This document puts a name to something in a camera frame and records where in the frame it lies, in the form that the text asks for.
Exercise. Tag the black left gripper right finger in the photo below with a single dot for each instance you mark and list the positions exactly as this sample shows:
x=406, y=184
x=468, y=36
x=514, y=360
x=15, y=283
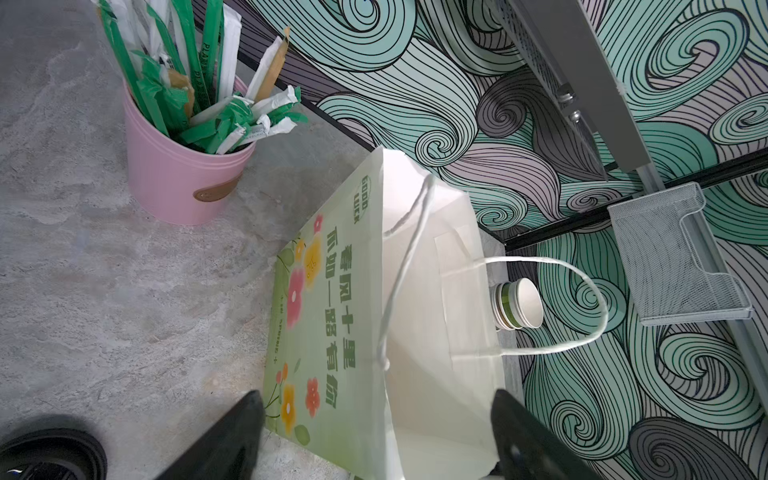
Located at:
x=526, y=448

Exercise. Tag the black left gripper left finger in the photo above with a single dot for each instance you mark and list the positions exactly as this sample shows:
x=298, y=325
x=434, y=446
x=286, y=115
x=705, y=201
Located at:
x=229, y=449

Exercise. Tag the white paper takeout bag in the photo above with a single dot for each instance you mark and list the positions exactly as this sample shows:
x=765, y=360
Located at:
x=384, y=355

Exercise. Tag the stack of paper cups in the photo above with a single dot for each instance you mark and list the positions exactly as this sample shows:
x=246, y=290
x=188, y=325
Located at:
x=517, y=305

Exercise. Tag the pink straw holder cup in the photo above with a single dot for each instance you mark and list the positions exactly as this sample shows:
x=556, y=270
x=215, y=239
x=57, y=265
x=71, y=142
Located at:
x=172, y=182

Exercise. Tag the bundle of wrapped straws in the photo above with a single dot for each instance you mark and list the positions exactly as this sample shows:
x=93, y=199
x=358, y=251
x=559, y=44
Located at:
x=184, y=82

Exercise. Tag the clear acrylic wall holder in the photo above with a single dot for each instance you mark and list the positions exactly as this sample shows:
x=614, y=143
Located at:
x=672, y=263

